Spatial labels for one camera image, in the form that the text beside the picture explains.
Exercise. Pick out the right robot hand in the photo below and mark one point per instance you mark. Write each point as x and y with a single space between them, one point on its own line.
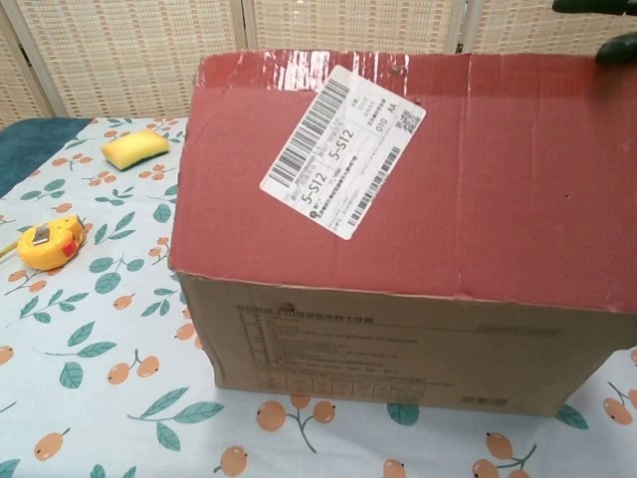
617 50

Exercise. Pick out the brown cardboard box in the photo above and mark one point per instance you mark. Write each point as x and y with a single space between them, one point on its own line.
448 199

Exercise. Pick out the woven bamboo folding screen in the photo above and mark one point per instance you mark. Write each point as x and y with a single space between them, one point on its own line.
149 50

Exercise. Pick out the yellow green sponge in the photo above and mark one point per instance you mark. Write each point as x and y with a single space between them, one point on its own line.
133 150

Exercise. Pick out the floral print tablecloth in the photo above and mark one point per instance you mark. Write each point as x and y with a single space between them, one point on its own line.
99 348

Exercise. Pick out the yellow tape measure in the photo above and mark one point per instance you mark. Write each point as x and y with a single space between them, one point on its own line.
47 244

